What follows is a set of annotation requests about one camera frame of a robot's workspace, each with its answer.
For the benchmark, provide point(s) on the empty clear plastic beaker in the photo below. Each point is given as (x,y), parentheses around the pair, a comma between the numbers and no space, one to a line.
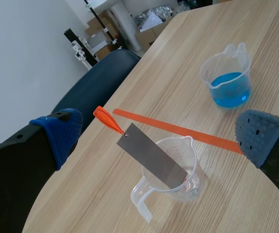
(170,174)

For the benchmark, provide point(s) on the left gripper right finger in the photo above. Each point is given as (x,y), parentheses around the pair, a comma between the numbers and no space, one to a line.
(263,138)

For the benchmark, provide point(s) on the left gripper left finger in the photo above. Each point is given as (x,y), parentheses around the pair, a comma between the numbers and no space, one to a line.
(20,170)

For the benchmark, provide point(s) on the thin black metal rail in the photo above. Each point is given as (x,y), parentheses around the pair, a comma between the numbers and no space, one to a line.
(103,23)

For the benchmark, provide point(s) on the grey metal plate orange strip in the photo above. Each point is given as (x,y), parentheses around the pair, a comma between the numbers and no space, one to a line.
(151,157)

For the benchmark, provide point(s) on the brown cardboard box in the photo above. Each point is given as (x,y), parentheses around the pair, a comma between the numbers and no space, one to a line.
(151,34)
(100,26)

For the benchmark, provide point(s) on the dark blue chair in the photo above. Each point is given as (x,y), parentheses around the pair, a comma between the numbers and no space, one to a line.
(98,89)

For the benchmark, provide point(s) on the clear beaker with blue liquid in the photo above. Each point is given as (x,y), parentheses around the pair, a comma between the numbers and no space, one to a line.
(229,82)

